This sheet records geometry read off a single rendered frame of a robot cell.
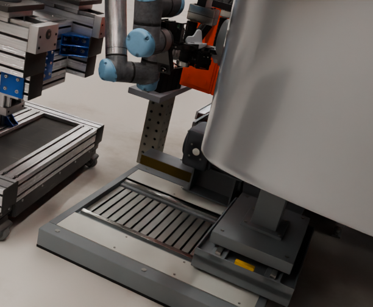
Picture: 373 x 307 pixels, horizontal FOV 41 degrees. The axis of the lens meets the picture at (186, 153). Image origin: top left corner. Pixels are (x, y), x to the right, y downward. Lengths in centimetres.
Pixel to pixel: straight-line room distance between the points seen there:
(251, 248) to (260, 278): 10
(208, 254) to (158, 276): 19
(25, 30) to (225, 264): 102
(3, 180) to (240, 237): 85
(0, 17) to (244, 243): 110
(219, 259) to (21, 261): 69
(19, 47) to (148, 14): 55
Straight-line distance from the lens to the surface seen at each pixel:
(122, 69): 171
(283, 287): 173
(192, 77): 231
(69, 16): 219
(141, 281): 173
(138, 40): 133
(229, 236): 177
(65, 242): 183
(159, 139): 260
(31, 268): 181
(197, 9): 161
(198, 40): 159
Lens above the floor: 110
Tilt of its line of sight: 22 degrees down
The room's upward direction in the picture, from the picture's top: 14 degrees clockwise
